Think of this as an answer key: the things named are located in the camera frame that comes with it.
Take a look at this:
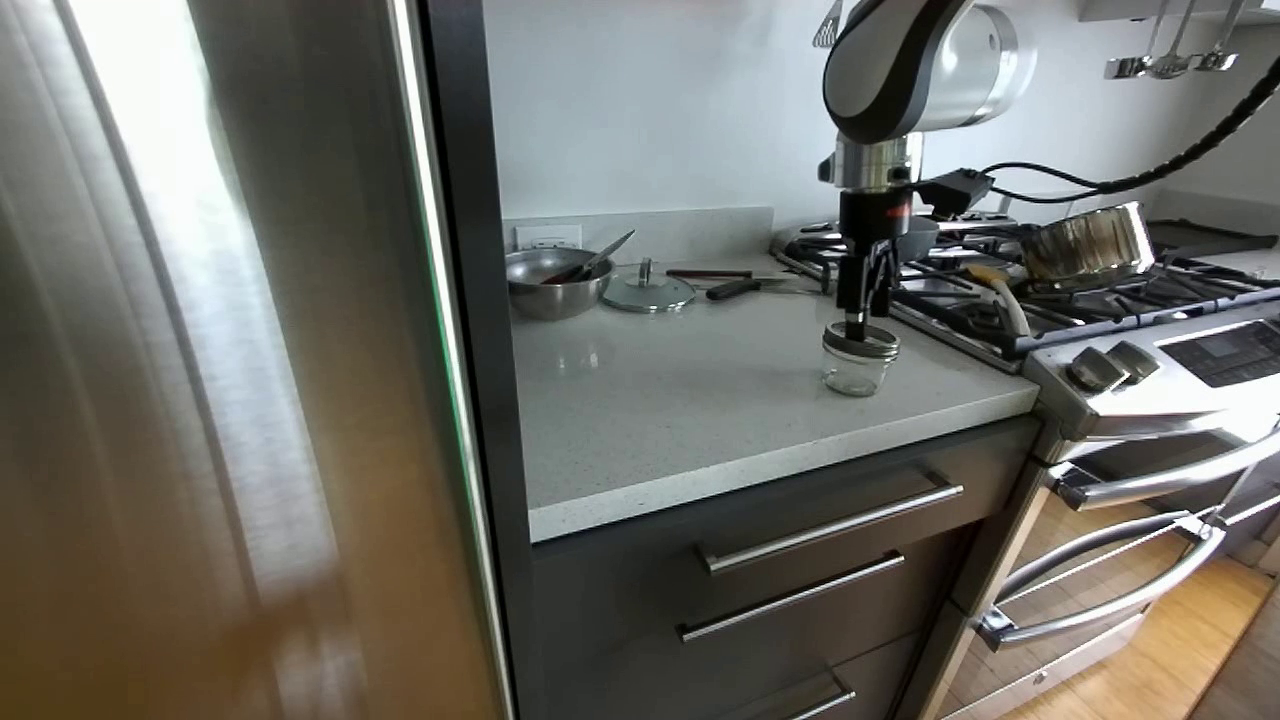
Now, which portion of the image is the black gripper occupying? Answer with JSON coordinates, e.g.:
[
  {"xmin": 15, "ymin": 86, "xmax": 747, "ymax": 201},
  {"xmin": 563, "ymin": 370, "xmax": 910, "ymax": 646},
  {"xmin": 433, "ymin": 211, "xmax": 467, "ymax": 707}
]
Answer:
[{"xmin": 835, "ymin": 193, "xmax": 910, "ymax": 338}]

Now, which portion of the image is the stainless steel mixing bowl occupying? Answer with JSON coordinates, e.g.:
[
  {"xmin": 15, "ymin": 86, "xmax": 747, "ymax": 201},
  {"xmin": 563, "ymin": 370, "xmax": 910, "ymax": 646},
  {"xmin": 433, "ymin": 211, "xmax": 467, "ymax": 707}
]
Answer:
[{"xmin": 509, "ymin": 243, "xmax": 613, "ymax": 320}]

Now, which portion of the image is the gas stove range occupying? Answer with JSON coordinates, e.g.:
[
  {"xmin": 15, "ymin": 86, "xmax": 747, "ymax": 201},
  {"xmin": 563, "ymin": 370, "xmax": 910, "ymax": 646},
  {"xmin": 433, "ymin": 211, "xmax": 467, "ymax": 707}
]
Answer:
[{"xmin": 769, "ymin": 195, "xmax": 1280, "ymax": 720}]

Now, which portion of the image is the stainless steel pot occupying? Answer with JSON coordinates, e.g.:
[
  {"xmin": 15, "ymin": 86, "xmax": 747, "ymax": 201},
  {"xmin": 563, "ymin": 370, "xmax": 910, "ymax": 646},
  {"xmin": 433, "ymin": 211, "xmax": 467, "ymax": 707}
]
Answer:
[{"xmin": 1022, "ymin": 201, "xmax": 1156, "ymax": 279}]

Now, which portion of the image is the glass pot lid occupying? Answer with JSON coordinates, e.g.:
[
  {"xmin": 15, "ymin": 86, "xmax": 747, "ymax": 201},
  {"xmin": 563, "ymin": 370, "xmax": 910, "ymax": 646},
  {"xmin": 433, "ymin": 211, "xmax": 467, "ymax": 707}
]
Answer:
[{"xmin": 599, "ymin": 261, "xmax": 695, "ymax": 317}]

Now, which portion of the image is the grey drawer cabinet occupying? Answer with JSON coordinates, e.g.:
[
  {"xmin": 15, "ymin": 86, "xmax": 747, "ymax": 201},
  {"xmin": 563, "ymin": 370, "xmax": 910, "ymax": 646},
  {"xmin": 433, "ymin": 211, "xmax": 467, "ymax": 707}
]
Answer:
[{"xmin": 534, "ymin": 418, "xmax": 1035, "ymax": 720}]

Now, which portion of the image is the stainless steel refrigerator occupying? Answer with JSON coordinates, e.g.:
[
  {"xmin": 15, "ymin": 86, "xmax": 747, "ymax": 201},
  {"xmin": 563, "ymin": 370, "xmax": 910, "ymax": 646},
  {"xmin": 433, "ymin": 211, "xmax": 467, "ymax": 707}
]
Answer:
[{"xmin": 0, "ymin": 0, "xmax": 514, "ymax": 720}]

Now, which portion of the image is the hanging ladle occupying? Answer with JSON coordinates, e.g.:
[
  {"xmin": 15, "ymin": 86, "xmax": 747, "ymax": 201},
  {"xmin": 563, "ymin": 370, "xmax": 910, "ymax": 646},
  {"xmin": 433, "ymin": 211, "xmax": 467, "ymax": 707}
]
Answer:
[{"xmin": 1103, "ymin": 0, "xmax": 1249, "ymax": 79}]

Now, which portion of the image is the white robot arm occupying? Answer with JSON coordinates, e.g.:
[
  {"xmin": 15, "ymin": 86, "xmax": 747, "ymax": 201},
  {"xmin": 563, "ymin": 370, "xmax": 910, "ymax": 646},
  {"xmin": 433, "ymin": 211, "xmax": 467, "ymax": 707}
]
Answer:
[{"xmin": 817, "ymin": 0, "xmax": 1035, "ymax": 338}]

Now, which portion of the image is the black handled knife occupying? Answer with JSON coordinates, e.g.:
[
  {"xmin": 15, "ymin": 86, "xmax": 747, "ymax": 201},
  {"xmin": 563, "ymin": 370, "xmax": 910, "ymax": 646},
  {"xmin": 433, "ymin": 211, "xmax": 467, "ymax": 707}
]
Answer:
[{"xmin": 671, "ymin": 268, "xmax": 771, "ymax": 304}]

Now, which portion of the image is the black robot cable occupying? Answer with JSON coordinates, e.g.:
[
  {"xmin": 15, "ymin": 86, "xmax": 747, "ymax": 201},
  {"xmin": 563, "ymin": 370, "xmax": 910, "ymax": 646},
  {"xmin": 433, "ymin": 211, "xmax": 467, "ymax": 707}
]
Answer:
[{"xmin": 915, "ymin": 52, "xmax": 1280, "ymax": 216}]

